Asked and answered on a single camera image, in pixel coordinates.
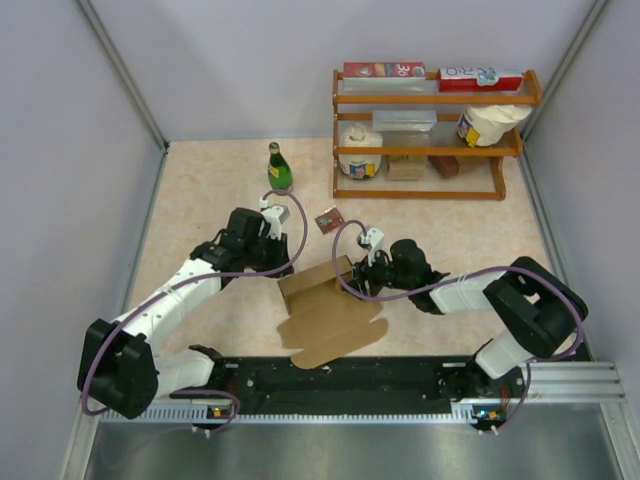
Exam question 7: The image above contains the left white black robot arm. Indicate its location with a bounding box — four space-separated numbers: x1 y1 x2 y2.
77 205 294 419

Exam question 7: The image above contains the silver foil box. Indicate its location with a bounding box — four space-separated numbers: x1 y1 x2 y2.
371 110 438 132

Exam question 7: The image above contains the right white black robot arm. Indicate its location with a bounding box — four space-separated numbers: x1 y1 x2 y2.
348 234 588 399

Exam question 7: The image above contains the brown red block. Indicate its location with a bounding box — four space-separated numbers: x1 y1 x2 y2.
429 156 461 179

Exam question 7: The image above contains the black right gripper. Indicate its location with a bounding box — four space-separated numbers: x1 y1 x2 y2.
342 247 414 301

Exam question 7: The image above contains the brown cardboard box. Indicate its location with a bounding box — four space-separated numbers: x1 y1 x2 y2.
277 255 389 370

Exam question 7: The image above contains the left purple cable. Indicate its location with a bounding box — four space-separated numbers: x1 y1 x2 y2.
79 187 309 439

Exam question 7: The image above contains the red white wrap box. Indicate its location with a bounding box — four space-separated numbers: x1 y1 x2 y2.
437 67 523 93

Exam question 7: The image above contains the white bag left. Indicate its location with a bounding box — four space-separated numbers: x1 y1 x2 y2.
338 123 385 181

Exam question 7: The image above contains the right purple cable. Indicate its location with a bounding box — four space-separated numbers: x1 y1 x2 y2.
332 219 586 436

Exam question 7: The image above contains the large white flour bag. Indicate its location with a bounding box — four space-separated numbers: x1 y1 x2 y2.
457 105 532 148

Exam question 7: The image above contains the small red packet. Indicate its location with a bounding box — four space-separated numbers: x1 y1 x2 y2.
314 206 344 235

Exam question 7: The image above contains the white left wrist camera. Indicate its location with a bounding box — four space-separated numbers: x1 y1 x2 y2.
259 198 290 240

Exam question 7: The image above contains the green glass bottle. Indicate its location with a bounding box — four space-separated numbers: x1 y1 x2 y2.
267 142 293 191

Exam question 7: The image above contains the purple cable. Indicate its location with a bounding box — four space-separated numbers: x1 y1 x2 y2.
79 187 309 439
332 219 586 436

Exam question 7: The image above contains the wooden shelf rack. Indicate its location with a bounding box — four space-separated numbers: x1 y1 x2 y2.
332 70 543 201

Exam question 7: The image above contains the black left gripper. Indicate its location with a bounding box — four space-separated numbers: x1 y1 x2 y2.
243 230 294 279

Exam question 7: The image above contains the tan block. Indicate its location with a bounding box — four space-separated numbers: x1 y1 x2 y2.
387 155 427 181

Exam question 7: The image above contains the red foil box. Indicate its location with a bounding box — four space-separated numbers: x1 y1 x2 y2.
343 62 426 82

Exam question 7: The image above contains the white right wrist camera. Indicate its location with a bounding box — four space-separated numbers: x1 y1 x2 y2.
356 226 385 266

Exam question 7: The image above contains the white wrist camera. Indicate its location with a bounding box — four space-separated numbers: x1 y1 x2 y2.
356 226 385 266
259 198 290 240

